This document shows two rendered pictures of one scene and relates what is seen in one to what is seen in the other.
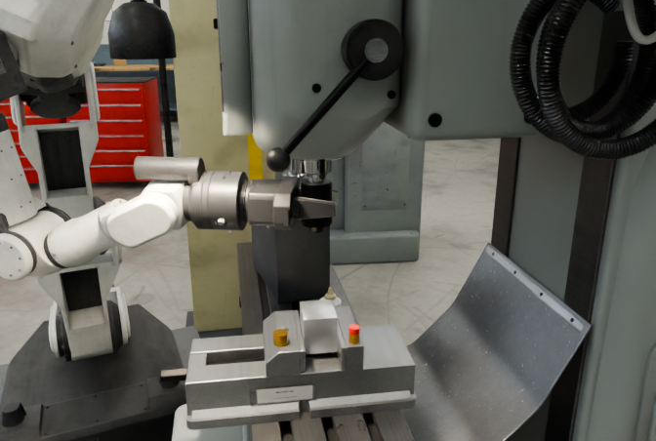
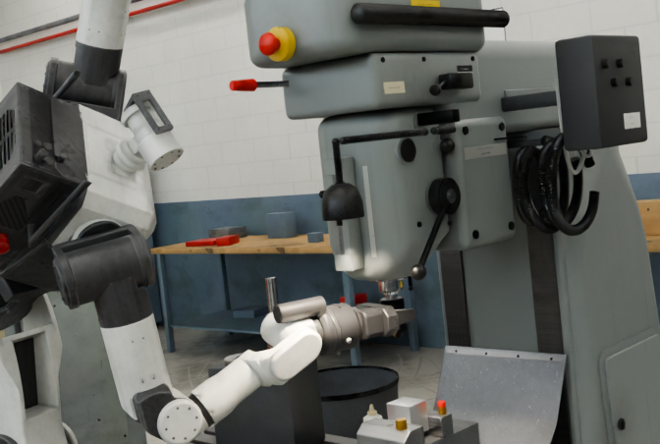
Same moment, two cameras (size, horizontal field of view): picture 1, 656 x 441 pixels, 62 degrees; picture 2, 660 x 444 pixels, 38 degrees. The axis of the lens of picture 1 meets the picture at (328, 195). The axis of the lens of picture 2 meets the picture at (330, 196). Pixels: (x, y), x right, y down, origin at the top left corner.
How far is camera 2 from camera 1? 1.39 m
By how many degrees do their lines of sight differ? 38
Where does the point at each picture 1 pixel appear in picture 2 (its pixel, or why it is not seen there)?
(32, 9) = (145, 203)
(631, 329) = (586, 349)
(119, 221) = (284, 357)
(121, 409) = not seen: outside the picture
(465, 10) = (477, 167)
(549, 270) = (517, 337)
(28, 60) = not seen: hidden behind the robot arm
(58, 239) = (213, 396)
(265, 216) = (377, 327)
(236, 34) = not seen: hidden behind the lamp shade
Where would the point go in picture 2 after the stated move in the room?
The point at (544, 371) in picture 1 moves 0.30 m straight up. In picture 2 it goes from (547, 400) to (534, 259)
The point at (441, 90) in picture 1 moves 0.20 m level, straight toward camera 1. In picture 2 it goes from (474, 215) to (537, 217)
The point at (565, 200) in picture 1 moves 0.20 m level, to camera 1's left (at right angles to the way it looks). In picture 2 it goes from (519, 282) to (453, 299)
